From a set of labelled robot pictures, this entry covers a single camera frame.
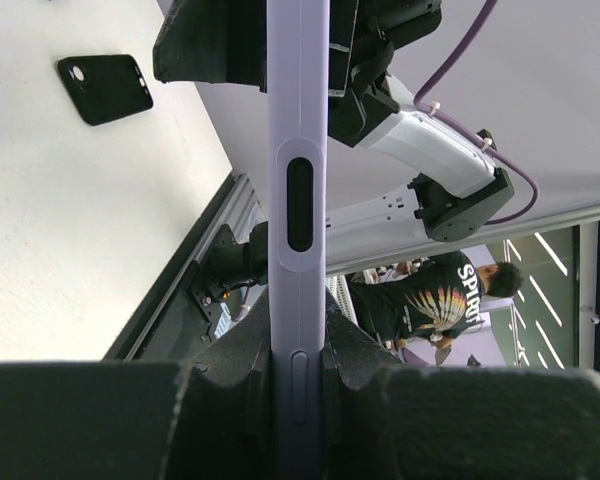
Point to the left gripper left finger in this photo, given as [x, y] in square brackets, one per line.
[203, 418]

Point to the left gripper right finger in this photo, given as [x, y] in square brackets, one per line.
[390, 420]

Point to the white perforated crate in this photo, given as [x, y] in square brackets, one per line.
[339, 290]

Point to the lilac cased phone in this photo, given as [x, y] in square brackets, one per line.
[297, 92]

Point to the right white cable duct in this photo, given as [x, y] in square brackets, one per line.
[225, 322]

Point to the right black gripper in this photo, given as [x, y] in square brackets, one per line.
[363, 38]

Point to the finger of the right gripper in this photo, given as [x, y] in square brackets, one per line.
[213, 42]

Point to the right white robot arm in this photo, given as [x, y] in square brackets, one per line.
[457, 189]

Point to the person in black shirt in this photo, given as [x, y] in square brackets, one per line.
[438, 302]

